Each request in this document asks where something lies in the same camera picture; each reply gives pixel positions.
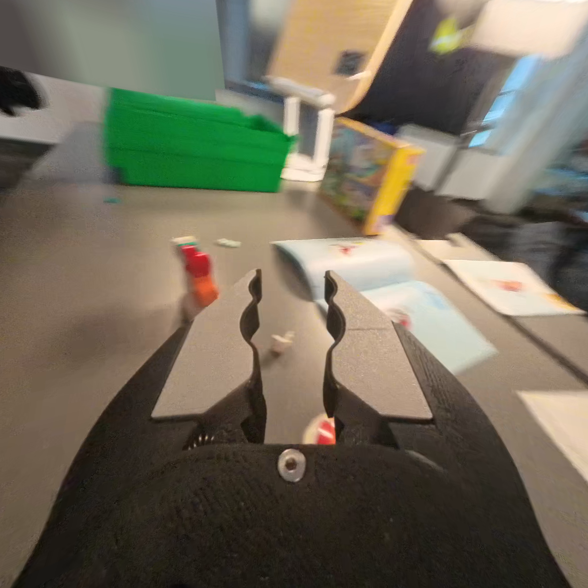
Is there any black cardboard box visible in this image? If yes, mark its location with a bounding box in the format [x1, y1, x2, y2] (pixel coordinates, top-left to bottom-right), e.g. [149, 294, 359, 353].
[395, 184, 474, 239]

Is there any open light blue instruction booklet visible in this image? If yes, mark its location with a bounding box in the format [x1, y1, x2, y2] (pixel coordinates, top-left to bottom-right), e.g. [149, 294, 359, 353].
[271, 236, 499, 375]

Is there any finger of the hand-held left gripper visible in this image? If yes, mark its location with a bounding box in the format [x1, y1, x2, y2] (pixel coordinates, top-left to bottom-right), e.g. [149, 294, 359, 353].
[0, 64, 49, 118]
[0, 108, 70, 190]

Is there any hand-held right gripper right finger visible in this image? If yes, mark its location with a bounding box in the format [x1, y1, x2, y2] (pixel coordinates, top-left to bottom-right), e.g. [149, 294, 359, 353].
[322, 269, 435, 445]

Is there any closed booklet orange animal cover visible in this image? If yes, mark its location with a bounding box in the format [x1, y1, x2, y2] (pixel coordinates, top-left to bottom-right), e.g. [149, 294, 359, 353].
[443, 259, 586, 318]

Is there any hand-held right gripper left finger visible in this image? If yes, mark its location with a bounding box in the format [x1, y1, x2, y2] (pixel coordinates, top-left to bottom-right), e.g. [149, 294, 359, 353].
[150, 269, 268, 445]

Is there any large black panel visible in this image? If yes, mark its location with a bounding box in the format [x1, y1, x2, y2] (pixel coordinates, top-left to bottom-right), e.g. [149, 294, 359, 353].
[358, 0, 520, 134]

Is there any yellow-green camera logo sign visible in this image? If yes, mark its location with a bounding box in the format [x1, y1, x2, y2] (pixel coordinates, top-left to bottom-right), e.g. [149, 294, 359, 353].
[429, 16, 474, 56]

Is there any white red green lego model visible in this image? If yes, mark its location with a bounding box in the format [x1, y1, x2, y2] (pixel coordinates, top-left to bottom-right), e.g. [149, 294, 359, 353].
[171, 235, 220, 322]

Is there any round rainbow lego build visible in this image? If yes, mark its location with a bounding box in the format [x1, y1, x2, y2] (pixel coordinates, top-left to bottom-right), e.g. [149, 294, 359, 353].
[302, 413, 337, 445]

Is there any wooden board stand white base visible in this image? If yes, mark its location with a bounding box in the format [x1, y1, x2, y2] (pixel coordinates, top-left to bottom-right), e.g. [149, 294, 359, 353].
[266, 0, 414, 182]

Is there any white studio light panel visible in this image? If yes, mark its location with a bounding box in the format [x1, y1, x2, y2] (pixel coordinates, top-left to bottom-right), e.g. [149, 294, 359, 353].
[469, 0, 588, 60]

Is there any white folded leaflet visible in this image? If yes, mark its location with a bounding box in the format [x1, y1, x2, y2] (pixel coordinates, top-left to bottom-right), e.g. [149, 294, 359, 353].
[517, 390, 588, 483]

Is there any yellow lego box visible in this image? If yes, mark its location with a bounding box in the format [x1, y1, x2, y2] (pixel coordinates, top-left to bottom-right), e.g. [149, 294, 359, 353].
[319, 117, 425, 236]

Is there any green plastic bin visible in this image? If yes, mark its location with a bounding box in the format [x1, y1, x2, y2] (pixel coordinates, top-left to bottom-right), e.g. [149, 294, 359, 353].
[103, 87, 297, 194]

